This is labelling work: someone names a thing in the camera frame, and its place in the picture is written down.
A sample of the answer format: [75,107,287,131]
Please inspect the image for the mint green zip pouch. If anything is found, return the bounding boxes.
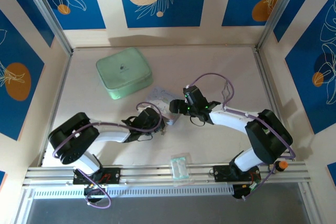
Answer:
[96,47,154,101]

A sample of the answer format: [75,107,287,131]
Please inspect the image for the clear plastic bag with batteries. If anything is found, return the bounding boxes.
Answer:
[170,152,195,187]

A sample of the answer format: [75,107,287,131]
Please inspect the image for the orange capped black knob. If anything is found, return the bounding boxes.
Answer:
[272,160,289,174]

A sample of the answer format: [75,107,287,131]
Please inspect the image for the thin metal wire hook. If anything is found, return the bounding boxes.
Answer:
[221,83,232,101]

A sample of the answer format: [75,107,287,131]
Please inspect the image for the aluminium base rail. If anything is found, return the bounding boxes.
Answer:
[22,161,313,187]

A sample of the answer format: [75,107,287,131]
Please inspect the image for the white slotted cable duct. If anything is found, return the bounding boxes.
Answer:
[33,184,234,200]

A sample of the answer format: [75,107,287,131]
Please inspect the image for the aluminium table side rail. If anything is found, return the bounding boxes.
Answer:
[39,48,73,167]
[253,47,276,112]

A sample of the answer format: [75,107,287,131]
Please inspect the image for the aluminium corner post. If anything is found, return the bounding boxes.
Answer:
[19,0,74,55]
[256,0,302,50]

